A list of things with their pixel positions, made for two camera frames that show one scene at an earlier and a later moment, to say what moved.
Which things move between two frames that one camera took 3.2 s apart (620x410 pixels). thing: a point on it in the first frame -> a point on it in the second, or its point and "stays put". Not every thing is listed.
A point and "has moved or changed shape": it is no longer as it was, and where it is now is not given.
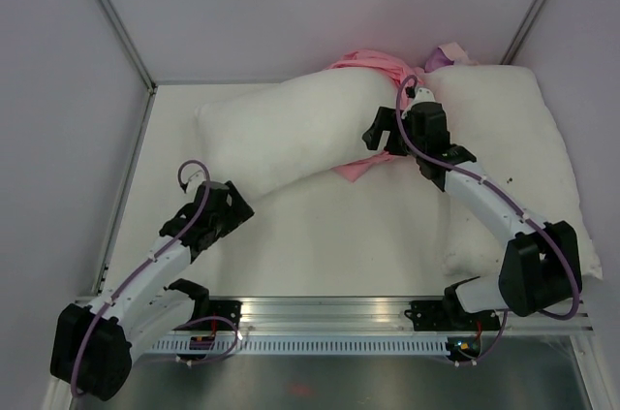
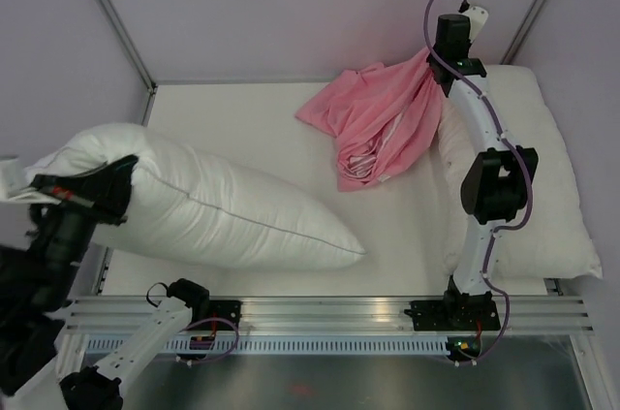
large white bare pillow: (504, 116) stays put
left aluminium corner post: (114, 14) stays put
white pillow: (259, 138) -> (184, 211)
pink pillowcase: (405, 78) has moved or changed shape
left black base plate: (226, 308) stays put
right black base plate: (436, 316) stays put
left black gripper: (237, 212) -> (107, 188)
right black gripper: (385, 120) -> (468, 41)
